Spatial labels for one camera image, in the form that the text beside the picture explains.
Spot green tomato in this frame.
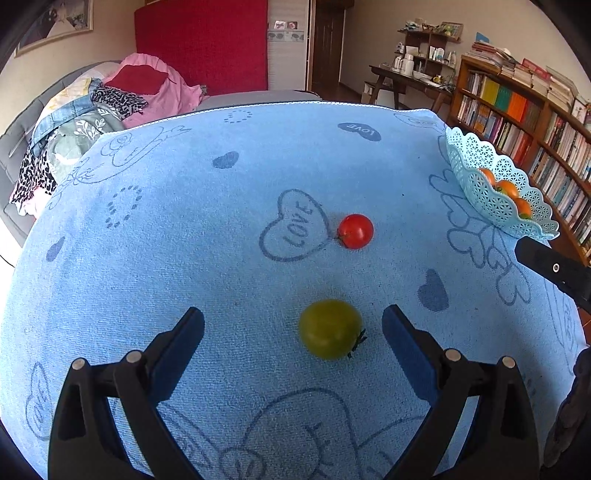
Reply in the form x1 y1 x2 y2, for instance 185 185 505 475
298 299 368 361

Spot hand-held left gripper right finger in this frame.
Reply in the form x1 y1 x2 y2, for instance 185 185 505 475
382 305 541 480

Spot wooden desk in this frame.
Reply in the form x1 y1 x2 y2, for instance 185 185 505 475
368 65 457 113

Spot book pile atop bookshelf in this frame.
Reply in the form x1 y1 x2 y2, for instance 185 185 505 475
470 41 580 109

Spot small wooden desk shelf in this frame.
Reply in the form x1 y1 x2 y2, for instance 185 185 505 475
398 21 464 80

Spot pink cloth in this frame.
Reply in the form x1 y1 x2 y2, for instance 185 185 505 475
102 52 211 131

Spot blue printed blanket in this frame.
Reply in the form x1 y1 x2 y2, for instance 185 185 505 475
0 100 589 480

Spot rows of shelved books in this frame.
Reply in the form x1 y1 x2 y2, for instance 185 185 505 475
458 69 591 247

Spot round red tomato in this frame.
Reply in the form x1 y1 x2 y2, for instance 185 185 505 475
336 213 375 250

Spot leopard print cloth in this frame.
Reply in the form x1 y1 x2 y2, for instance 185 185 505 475
9 87 149 219

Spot dark wooden door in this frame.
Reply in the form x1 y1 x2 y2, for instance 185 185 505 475
310 8 346 100

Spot wooden bookshelf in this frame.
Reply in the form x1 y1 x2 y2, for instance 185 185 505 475
449 54 591 267

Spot wooden bench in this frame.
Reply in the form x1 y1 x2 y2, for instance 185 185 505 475
363 80 399 108

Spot red padded headboard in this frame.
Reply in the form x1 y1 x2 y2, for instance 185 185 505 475
134 0 269 100

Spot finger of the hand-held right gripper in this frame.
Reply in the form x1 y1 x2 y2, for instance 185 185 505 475
514 236 591 315

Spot pale blue lattice basket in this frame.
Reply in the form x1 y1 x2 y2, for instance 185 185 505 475
444 126 561 241

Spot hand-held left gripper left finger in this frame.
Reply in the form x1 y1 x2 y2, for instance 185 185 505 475
47 307 205 480

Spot framed wall photo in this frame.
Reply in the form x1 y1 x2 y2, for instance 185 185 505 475
14 0 94 58

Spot person's right hand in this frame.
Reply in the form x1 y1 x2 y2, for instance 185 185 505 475
544 344 591 469

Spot floral quilt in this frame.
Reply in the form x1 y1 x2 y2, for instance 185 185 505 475
30 76 126 185

